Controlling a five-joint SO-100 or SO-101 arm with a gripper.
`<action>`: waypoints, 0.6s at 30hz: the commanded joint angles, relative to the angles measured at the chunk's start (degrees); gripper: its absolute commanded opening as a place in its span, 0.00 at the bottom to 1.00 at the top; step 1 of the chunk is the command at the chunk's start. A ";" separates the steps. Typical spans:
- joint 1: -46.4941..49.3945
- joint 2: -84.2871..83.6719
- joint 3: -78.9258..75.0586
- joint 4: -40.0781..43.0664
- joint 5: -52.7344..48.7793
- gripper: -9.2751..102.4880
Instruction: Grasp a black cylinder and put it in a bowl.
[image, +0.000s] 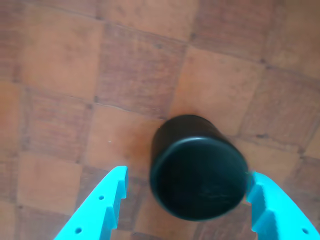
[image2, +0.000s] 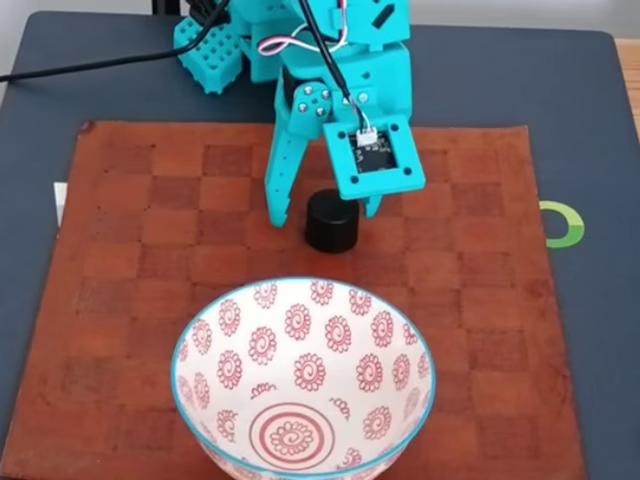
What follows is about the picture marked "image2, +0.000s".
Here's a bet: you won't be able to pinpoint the black cylinder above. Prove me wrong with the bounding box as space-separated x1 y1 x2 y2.
304 189 362 254

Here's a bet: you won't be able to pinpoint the white bowl with red flowers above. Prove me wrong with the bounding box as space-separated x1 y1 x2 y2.
169 276 437 480

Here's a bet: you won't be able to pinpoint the brown checkered leather board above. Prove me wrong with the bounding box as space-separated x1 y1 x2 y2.
0 118 589 480

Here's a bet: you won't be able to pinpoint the white paper piece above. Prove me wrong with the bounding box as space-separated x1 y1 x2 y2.
51 181 68 227

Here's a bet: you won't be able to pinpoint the teal framed camera module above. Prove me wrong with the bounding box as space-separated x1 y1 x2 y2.
321 112 427 201

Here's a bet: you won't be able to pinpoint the black camera cable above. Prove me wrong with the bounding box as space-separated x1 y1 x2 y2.
298 0 377 147

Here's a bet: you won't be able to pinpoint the pink and white wires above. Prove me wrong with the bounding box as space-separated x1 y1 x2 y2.
256 0 352 57

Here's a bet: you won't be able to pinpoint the black power cable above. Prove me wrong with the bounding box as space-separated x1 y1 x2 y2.
0 12 232 84

